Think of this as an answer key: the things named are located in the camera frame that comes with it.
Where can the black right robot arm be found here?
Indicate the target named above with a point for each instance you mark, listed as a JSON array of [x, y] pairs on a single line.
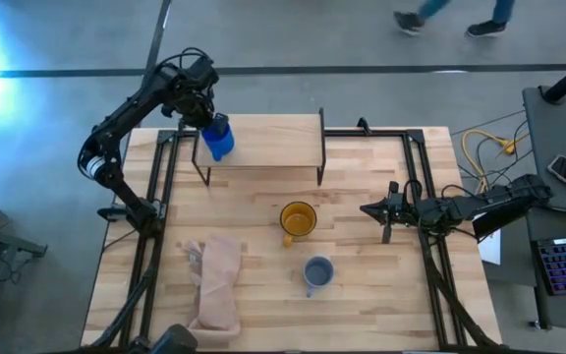
[[489, 204]]

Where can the beige cloth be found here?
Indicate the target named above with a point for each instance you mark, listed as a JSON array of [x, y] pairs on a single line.
[[219, 280]]

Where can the grey side table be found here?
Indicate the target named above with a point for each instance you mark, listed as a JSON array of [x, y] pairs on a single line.
[[550, 147]]

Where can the yellow mug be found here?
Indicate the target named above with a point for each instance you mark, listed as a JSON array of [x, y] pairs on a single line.
[[298, 221]]

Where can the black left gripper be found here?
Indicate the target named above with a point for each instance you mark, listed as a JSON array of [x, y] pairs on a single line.
[[194, 105]]

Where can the grey mug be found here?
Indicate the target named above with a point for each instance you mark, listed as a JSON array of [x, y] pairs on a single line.
[[318, 273]]

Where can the dark lower desk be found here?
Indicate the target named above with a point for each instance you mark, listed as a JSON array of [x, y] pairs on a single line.
[[563, 310]]

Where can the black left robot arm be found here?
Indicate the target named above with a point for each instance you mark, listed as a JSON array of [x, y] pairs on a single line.
[[130, 105]]

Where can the grey metal stand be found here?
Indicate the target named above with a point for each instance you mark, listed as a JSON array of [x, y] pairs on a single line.
[[8, 241]]

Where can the white paper sheet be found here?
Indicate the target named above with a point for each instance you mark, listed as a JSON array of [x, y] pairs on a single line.
[[491, 248]]

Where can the wooden shelf with black legs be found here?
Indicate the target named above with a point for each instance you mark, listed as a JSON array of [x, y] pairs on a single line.
[[273, 140]]

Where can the person's shoe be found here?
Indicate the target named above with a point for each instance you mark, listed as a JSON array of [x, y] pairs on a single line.
[[487, 28], [408, 22]]

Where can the blue plastic cup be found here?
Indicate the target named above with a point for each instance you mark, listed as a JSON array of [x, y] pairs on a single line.
[[219, 142]]

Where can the black aluminium table frame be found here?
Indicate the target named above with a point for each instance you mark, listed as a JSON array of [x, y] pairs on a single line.
[[411, 157]]

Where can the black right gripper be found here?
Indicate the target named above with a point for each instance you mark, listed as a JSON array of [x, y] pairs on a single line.
[[401, 209]]

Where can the person's leg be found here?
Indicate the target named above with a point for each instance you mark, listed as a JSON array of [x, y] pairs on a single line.
[[433, 7], [503, 10]]

